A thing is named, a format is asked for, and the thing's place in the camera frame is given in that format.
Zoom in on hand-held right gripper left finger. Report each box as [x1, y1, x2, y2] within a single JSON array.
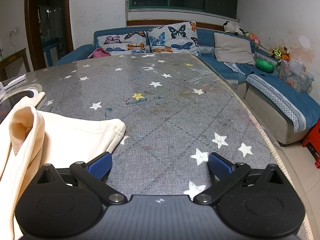
[[36, 151, 128, 206]]

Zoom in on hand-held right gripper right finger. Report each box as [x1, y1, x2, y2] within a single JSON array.
[[194, 152, 285, 205]]

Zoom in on cream garment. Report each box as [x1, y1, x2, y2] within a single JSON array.
[[0, 92, 126, 240]]

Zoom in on grey star-printed table mat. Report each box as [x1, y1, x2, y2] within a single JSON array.
[[0, 52, 313, 240]]

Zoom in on blue corner sofa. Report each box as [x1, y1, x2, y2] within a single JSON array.
[[55, 26, 320, 145]]

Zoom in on striped cloth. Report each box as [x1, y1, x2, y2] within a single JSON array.
[[224, 61, 248, 75]]

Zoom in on red plastic stool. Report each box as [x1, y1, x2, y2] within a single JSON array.
[[301, 119, 320, 170]]

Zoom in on round black induction cooker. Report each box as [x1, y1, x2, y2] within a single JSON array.
[[0, 84, 43, 117]]

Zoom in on green bowl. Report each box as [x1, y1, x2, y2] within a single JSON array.
[[255, 59, 275, 72]]

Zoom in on pink cloth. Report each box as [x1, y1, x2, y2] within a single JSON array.
[[92, 46, 112, 59]]

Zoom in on clear plastic storage box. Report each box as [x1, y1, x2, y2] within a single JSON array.
[[279, 59, 315, 93]]

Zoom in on plain grey cushion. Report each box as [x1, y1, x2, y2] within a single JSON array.
[[214, 32, 256, 66]]

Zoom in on white remote control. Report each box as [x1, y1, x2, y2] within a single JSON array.
[[4, 74, 27, 89]]

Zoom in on small butterfly cushion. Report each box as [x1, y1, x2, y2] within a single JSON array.
[[96, 31, 148, 56]]

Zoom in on brown orange plush toy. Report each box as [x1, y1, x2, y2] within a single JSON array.
[[281, 47, 292, 61]]

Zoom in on large butterfly cushion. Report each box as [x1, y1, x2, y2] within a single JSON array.
[[147, 21, 201, 57]]

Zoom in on panda plush toy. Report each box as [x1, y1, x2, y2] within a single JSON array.
[[223, 21, 244, 36]]

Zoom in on wooden side table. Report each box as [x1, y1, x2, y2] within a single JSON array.
[[0, 48, 31, 82]]

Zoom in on dark wooden door frame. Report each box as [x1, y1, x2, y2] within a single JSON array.
[[24, 0, 74, 70]]

